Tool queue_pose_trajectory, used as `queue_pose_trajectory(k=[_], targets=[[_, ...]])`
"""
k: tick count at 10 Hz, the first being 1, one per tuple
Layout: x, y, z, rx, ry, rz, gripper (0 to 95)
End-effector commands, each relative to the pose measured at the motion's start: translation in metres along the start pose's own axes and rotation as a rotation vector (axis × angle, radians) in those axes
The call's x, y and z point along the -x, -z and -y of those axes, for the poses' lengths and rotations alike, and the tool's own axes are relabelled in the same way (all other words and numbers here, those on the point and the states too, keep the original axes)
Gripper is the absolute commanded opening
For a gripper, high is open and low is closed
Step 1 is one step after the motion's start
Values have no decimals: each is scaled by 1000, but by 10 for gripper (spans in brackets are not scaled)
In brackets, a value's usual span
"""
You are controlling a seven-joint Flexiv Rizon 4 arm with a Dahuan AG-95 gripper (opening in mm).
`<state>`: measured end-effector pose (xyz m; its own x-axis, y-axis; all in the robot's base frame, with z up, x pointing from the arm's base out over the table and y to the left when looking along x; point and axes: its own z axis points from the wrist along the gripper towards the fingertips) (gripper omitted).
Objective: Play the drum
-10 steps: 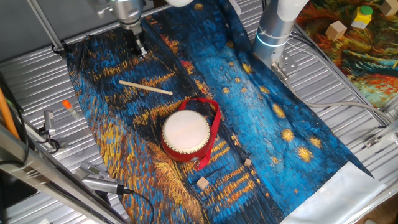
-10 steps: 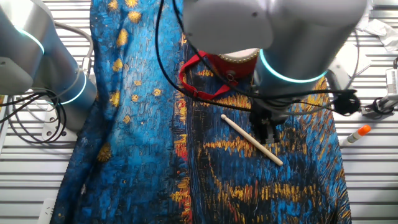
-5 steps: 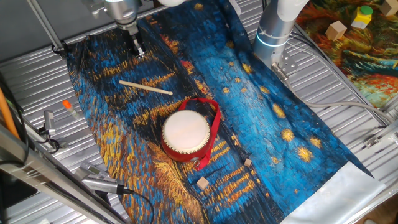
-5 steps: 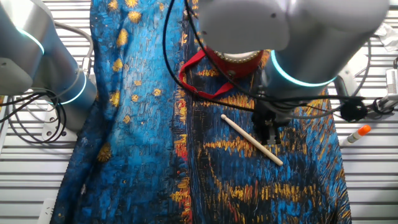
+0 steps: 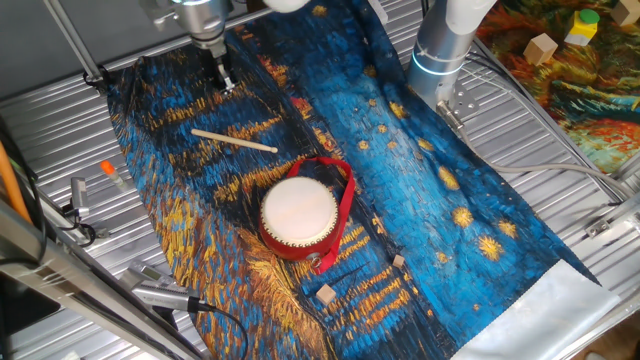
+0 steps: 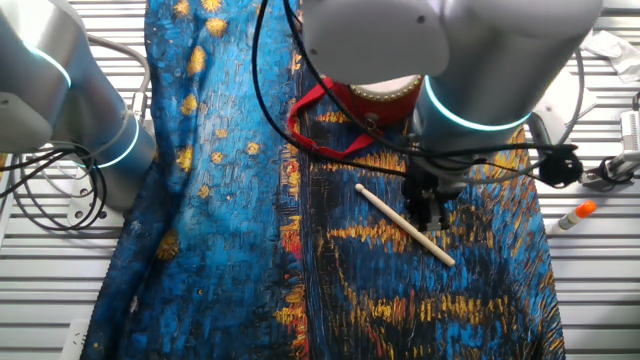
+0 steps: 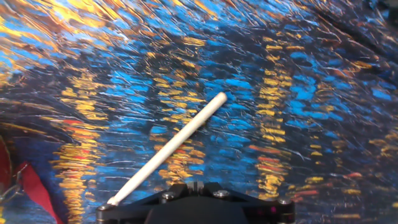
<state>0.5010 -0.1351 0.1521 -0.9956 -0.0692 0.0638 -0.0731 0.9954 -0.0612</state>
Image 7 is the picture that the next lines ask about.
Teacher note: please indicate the blue starry painting print cloth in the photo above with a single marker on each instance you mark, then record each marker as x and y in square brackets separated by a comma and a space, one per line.
[236, 93]

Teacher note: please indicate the pale wooden drumstick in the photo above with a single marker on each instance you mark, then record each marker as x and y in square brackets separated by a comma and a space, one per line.
[169, 147]

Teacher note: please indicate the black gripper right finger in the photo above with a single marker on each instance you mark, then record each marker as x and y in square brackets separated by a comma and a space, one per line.
[267, 211]

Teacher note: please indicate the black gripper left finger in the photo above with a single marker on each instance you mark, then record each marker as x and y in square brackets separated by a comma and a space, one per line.
[130, 211]

